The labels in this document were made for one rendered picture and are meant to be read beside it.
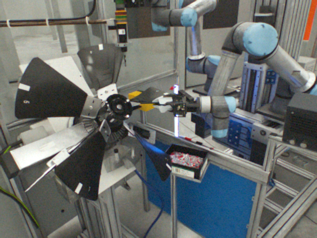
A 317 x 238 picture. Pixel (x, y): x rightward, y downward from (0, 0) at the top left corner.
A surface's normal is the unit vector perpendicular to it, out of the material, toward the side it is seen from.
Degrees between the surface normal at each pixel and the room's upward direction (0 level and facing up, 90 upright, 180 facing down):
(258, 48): 86
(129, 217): 0
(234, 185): 90
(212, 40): 90
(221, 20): 90
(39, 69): 70
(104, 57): 41
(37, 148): 50
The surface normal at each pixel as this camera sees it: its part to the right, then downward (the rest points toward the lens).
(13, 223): 0.75, 0.26
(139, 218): -0.04, -0.90
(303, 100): -0.20, -0.78
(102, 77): -0.22, -0.29
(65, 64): 0.55, -0.38
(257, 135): -0.79, 0.29
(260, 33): 0.11, 0.36
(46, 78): 0.42, 0.11
